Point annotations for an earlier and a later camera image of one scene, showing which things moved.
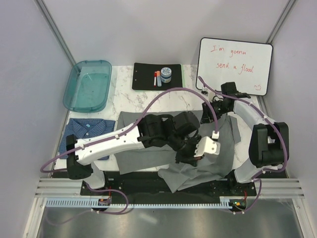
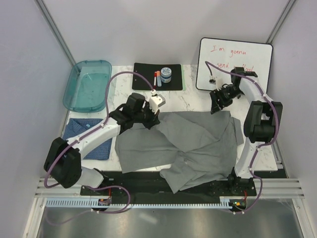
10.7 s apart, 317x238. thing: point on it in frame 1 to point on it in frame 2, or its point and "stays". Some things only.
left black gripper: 189,159 to 154,120
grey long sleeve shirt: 182,178 stays
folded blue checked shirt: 81,127 stays
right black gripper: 207,115 to 215,106
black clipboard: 143,76 stays
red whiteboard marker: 155,79 stays
